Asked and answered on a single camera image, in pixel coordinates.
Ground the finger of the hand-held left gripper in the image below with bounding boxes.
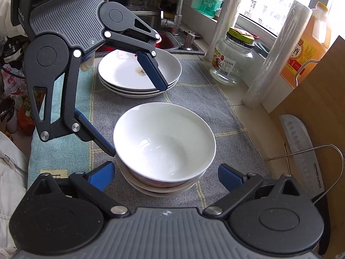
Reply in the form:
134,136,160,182
25,49,117,157
104,15,169,92

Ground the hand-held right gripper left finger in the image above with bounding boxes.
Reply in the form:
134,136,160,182
32,160,132,218

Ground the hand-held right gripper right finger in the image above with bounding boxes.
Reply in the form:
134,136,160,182
203,163,301,218

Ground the white bowl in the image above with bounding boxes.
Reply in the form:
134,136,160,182
113,102,216,188
116,156,205,193
120,167,201,198

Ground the person's left forearm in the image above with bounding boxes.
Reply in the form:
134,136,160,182
0,0,27,37

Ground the red plastic basin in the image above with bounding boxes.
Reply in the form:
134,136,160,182
96,32,180,53

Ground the stainless steel sink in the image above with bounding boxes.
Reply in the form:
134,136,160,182
129,9,207,56

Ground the blue grey checked mat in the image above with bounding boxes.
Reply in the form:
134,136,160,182
27,57,273,211

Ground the chrome faucet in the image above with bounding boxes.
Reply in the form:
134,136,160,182
160,0,187,36

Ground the printed plastic bag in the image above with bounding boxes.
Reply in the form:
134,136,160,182
0,59,38,137

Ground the kitchen knife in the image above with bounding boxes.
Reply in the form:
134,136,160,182
279,114,332,255

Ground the glass jar with green lid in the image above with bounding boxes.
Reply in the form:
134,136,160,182
210,27,255,85

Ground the clear plastic wrap roll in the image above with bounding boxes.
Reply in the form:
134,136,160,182
242,0,313,110
205,0,242,62

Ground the person's white jacket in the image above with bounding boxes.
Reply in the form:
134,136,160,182
0,131,31,251

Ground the wooden cutting board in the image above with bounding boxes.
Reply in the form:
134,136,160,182
265,35,345,259

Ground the window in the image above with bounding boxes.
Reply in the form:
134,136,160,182
189,0,340,38

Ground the orange oil bottle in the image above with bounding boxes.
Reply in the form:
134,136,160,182
280,1,333,89

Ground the metal wire rack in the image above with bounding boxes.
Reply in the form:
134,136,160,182
265,59,345,204

